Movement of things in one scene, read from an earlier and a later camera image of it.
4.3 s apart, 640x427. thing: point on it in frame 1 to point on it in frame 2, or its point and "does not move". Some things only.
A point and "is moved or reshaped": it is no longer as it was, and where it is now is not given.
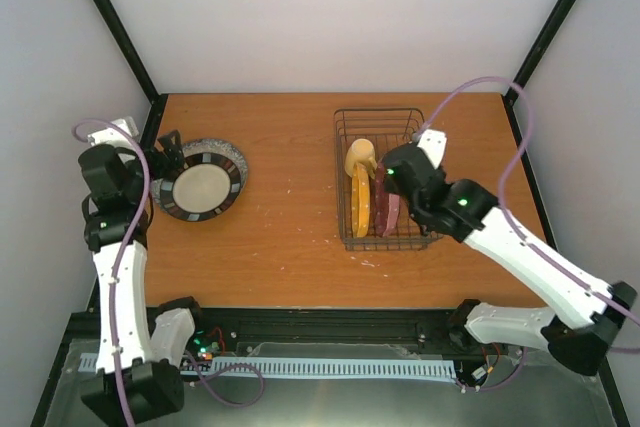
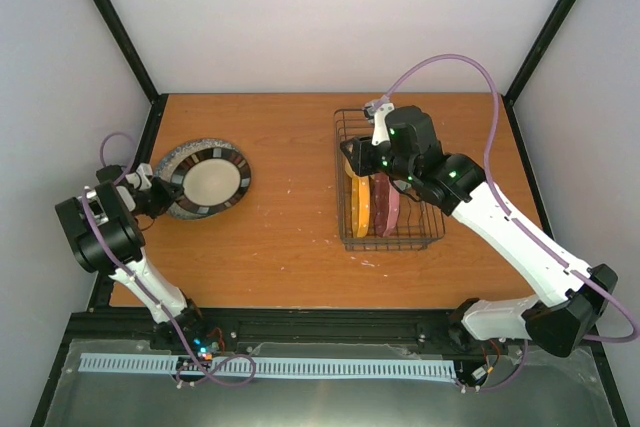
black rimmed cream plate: x=205 y=186 is moved or reshaped
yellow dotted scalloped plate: x=361 y=201 does not move
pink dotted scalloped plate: x=387 y=205 does not move
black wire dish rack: x=381 y=129 does not move
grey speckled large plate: x=212 y=146 is moved or reshaped
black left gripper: x=173 y=154 to x=168 y=196
